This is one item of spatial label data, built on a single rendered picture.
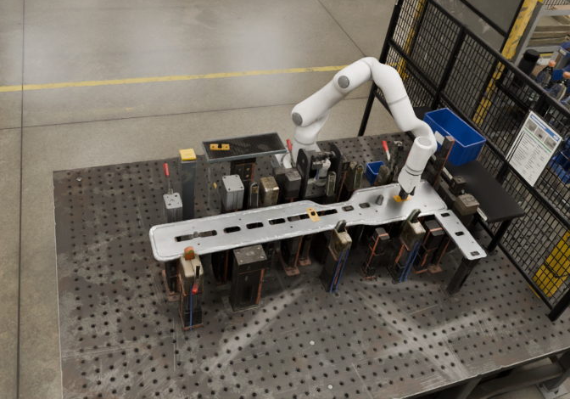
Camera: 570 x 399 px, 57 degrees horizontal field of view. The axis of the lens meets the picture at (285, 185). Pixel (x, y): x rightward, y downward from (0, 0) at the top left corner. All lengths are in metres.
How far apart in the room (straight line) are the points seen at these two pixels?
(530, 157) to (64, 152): 3.13
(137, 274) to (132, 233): 0.25
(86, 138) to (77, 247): 1.84
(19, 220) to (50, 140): 0.82
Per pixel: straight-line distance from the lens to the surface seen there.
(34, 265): 3.51
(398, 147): 2.52
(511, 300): 2.80
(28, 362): 3.14
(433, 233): 2.49
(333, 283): 2.44
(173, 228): 2.23
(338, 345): 2.33
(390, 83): 2.28
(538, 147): 2.65
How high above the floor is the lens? 2.65
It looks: 42 degrees down
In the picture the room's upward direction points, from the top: 10 degrees clockwise
